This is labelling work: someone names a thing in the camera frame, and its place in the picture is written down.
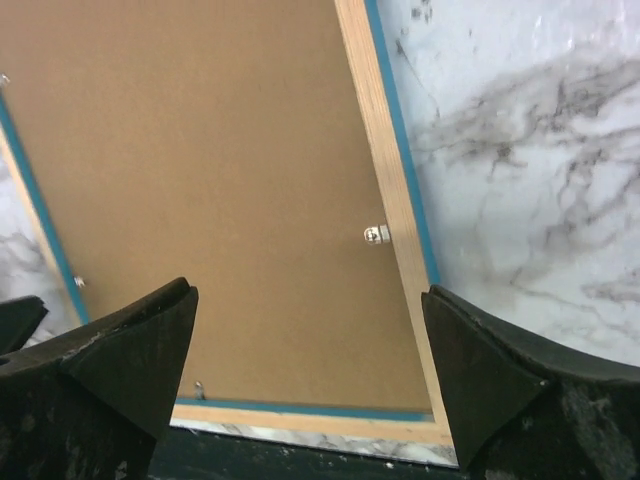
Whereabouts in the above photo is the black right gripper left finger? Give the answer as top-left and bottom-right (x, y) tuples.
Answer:
(1, 278), (199, 479)

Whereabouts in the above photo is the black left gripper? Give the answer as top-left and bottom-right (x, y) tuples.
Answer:
(0, 296), (48, 354)

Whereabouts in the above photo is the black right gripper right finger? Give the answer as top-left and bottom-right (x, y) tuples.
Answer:
(421, 285), (639, 480)

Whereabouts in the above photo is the blue picture frame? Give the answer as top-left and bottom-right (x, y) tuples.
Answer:
(0, 0), (456, 447)

